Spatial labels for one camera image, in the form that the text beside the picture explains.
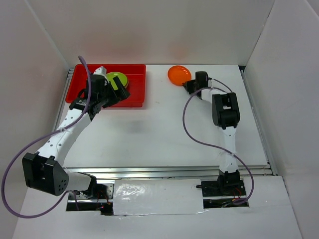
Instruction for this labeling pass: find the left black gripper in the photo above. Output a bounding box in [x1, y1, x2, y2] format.
[97, 76, 130, 109]

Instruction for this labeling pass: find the orange plate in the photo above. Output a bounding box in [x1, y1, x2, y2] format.
[167, 65, 192, 86]

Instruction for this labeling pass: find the green plate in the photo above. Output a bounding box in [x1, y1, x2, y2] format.
[106, 72, 129, 90]

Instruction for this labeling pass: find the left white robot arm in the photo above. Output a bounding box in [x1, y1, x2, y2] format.
[22, 74, 130, 199]

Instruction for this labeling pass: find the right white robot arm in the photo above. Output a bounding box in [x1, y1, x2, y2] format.
[183, 71, 240, 195]

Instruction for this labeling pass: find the red plastic bin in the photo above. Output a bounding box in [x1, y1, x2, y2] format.
[65, 64, 146, 108]

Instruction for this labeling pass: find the white foil cover plate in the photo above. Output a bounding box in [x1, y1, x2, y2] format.
[113, 179, 204, 216]

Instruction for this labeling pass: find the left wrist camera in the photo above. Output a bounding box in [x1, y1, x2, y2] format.
[93, 66, 107, 78]

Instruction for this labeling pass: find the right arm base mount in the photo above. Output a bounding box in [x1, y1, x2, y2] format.
[196, 179, 249, 209]

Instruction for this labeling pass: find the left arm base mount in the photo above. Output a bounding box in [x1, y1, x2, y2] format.
[66, 183, 114, 216]

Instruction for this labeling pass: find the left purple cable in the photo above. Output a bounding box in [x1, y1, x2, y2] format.
[1, 56, 92, 219]

